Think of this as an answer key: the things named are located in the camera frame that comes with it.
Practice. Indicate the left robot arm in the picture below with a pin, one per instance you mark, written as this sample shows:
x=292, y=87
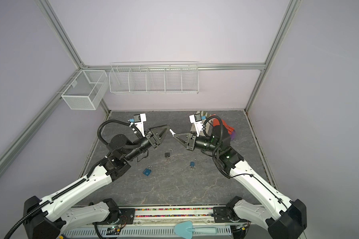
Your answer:
x=54, y=214

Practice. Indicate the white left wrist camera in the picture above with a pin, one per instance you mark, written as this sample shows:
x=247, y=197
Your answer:
x=138, y=120

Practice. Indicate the dark grey padlock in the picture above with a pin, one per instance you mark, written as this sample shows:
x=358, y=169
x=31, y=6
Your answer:
x=168, y=154

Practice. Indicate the white wire shelf basket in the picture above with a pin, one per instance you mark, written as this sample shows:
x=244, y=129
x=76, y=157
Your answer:
x=181, y=77

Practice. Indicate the purple pink brush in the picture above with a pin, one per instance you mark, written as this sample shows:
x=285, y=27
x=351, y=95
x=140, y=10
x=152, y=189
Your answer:
x=233, y=135

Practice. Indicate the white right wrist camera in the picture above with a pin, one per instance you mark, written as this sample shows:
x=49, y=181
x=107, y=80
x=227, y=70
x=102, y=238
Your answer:
x=197, y=123

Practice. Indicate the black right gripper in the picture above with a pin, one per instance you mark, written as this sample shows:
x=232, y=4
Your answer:
x=189, y=145

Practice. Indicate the red rubber glove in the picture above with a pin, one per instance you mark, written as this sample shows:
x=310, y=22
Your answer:
x=230, y=129

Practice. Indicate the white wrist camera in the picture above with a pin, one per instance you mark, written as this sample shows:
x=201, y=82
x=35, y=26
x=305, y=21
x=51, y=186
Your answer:
x=197, y=123
x=138, y=120

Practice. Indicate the white mesh box basket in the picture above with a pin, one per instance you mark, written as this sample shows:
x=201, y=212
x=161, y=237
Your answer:
x=86, y=90

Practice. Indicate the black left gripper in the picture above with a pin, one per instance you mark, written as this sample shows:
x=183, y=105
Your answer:
x=156, y=137

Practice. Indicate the aluminium frame profile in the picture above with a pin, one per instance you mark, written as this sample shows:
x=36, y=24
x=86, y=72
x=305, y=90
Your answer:
x=21, y=141

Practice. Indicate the white slotted cable duct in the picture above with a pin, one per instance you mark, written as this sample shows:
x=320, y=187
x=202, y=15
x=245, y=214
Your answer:
x=88, y=232

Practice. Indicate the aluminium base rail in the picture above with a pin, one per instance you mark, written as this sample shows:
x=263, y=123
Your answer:
x=153, y=216

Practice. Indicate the beige fabric glove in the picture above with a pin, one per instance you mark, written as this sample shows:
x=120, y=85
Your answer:
x=203, y=115

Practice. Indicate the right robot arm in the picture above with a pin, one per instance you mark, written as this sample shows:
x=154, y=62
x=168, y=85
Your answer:
x=281, y=216

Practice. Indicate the teal garden trowel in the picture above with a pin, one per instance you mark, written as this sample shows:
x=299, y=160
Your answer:
x=186, y=230

